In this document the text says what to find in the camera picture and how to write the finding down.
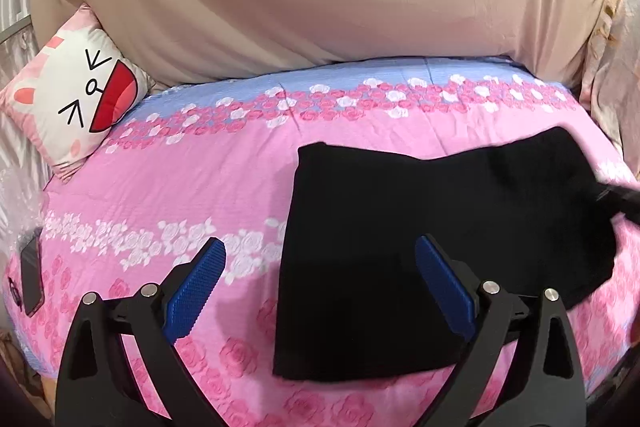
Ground black pants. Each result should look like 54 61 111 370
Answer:
273 127 617 383

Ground pale floral blanket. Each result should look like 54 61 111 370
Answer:
579 0 640 174

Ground black smartphone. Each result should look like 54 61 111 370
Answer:
20 227 44 317

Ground silvery pink curtain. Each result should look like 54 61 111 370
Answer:
1 0 51 262

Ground pink floral bed sheet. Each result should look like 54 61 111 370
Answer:
8 58 632 426

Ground white cat face pillow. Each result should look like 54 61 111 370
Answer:
1 4 152 181

